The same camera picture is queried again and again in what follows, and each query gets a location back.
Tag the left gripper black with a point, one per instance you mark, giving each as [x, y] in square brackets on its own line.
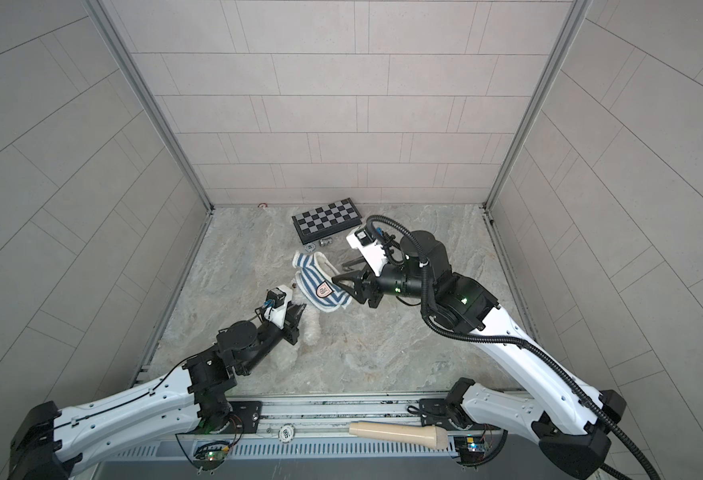
[291, 325]

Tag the circuit board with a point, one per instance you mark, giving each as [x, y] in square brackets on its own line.
[212, 455]
[470, 450]

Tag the blue white striped sweater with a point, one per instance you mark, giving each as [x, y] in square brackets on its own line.
[313, 278]

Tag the round white sticker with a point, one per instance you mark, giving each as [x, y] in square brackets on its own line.
[286, 433]

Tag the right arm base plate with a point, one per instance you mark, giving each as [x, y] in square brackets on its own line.
[434, 412]

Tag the white teddy bear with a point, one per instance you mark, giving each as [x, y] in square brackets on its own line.
[284, 356]

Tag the beige wooden handle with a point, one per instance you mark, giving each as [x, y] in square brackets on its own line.
[432, 437]

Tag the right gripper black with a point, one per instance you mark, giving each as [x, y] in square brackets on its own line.
[371, 287]

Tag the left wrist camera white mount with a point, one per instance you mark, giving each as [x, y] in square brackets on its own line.
[276, 304]

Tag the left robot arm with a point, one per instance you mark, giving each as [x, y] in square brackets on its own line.
[58, 443]

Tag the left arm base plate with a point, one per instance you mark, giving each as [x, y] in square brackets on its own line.
[244, 419]

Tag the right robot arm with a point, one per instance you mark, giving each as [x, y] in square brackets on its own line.
[460, 308]

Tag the black white chessboard box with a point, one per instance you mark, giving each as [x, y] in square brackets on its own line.
[317, 223]

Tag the left circuit board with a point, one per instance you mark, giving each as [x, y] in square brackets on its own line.
[212, 455]

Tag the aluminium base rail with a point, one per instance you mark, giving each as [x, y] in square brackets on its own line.
[339, 414]

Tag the right circuit board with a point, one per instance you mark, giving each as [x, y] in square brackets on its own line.
[470, 450]

